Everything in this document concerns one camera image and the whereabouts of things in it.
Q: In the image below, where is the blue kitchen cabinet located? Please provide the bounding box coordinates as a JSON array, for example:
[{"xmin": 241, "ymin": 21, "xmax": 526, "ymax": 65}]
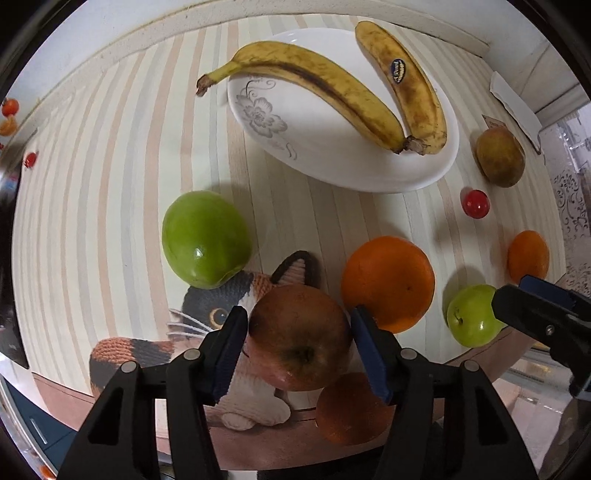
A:
[{"xmin": 0, "ymin": 374, "xmax": 79, "ymax": 467}]

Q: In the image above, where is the large orange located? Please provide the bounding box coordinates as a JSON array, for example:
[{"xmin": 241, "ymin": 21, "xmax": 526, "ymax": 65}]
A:
[{"xmin": 341, "ymin": 235, "xmax": 436, "ymax": 334}]

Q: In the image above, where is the large green apple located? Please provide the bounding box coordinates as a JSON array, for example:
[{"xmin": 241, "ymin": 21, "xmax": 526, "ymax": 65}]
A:
[{"xmin": 161, "ymin": 191, "xmax": 253, "ymax": 290}]

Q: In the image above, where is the red apple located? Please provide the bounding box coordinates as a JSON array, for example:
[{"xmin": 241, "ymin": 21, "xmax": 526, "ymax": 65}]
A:
[{"xmin": 247, "ymin": 285, "xmax": 354, "ymax": 391}]

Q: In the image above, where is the long spotted banana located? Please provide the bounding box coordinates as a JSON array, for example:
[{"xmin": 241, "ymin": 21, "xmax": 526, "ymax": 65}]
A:
[{"xmin": 195, "ymin": 41, "xmax": 414, "ymax": 155}]

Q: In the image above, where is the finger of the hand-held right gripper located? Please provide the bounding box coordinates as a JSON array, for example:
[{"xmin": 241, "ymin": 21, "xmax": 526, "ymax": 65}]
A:
[
  {"xmin": 492, "ymin": 284, "xmax": 591, "ymax": 366},
  {"xmin": 519, "ymin": 274, "xmax": 591, "ymax": 319}
]

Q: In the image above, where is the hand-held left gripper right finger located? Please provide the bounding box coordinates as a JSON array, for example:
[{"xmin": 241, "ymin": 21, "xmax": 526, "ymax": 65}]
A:
[{"xmin": 348, "ymin": 305, "xmax": 539, "ymax": 480}]

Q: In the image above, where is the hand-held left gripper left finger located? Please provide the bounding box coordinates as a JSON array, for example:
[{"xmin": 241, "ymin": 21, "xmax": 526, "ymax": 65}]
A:
[{"xmin": 58, "ymin": 305, "xmax": 250, "ymax": 480}]

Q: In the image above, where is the small tangerine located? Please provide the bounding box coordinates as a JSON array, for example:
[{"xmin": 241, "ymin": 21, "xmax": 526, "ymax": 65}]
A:
[{"xmin": 507, "ymin": 230, "xmax": 551, "ymax": 284}]

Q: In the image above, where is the white floral plate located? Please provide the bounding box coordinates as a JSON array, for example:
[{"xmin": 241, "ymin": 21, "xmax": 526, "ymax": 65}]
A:
[{"xmin": 226, "ymin": 28, "xmax": 460, "ymax": 193}]

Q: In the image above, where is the white folded paper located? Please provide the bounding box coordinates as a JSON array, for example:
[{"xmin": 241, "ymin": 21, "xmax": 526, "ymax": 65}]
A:
[{"xmin": 489, "ymin": 71, "xmax": 546, "ymax": 153}]

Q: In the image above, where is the small green apple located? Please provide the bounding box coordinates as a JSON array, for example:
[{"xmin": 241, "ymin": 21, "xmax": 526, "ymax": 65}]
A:
[{"xmin": 446, "ymin": 284, "xmax": 506, "ymax": 348}]

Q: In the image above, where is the brown pear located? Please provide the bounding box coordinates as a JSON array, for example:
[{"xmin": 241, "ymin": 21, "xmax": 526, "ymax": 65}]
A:
[{"xmin": 475, "ymin": 127, "xmax": 526, "ymax": 188}]

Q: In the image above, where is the dark orange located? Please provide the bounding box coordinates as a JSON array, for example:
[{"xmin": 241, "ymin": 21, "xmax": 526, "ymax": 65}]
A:
[{"xmin": 315, "ymin": 371, "xmax": 393, "ymax": 446}]

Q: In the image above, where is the group of colourful wall stickers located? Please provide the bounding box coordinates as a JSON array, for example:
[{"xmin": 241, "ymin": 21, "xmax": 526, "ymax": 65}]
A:
[{"xmin": 0, "ymin": 98, "xmax": 20, "ymax": 137}]

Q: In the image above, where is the red cherry tomato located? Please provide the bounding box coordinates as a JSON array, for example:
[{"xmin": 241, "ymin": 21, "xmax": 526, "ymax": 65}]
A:
[{"xmin": 461, "ymin": 187, "xmax": 491, "ymax": 220}]

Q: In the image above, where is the patterned frosted glass door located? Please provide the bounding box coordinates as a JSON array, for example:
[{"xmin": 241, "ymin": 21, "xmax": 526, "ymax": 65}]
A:
[{"xmin": 538, "ymin": 99, "xmax": 591, "ymax": 296}]

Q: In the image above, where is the banana with dark sticker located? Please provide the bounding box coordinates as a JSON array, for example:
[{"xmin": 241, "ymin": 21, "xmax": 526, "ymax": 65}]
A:
[{"xmin": 355, "ymin": 21, "xmax": 448, "ymax": 156}]

